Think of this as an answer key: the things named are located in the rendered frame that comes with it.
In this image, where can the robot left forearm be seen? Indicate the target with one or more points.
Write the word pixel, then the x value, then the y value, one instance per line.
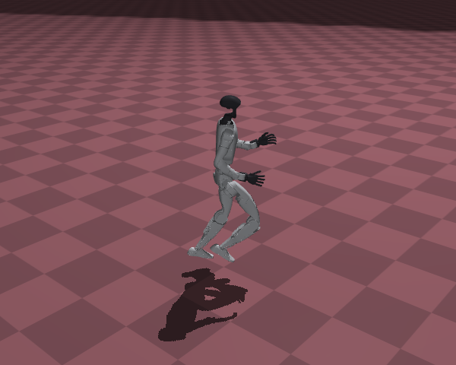
pixel 246 145

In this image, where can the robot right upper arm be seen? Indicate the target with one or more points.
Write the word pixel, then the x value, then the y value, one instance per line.
pixel 225 142

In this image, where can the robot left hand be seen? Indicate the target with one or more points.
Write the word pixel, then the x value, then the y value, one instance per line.
pixel 263 140

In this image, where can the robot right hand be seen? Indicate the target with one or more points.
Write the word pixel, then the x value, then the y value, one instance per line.
pixel 252 178

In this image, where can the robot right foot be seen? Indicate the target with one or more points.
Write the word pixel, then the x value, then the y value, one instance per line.
pixel 216 249

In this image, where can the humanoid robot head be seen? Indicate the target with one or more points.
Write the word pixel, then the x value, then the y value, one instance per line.
pixel 230 102

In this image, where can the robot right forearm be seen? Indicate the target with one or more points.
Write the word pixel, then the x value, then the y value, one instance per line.
pixel 227 170

